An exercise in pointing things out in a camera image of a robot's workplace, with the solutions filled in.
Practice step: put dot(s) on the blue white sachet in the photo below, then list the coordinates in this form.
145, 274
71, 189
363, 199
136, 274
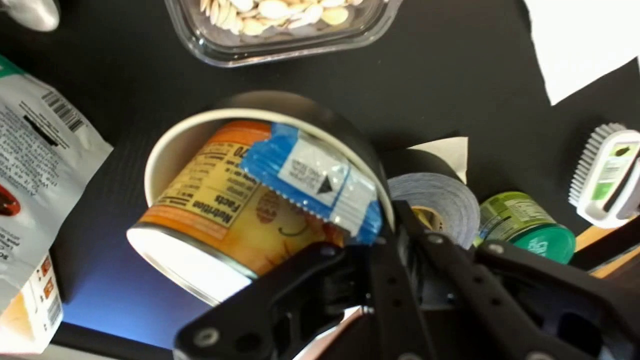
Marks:
313, 172

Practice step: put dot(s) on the clear container of seeds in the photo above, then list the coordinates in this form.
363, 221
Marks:
280, 15

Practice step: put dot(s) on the orange label tin can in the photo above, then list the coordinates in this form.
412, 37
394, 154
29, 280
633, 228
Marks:
221, 213

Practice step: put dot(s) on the small green jar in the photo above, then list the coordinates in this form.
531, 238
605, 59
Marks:
512, 217

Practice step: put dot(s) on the white scrubbing brush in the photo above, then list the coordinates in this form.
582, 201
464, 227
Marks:
606, 180

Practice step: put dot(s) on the white paper napkin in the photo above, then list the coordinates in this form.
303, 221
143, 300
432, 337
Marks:
581, 41

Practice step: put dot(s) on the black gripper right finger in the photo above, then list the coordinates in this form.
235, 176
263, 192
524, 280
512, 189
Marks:
506, 300

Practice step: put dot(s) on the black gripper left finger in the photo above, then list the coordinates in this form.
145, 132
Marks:
293, 306

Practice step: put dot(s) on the white green food pouch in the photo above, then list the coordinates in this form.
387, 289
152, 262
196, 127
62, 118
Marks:
41, 153

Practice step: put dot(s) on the black tape roll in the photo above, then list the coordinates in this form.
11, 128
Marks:
453, 201

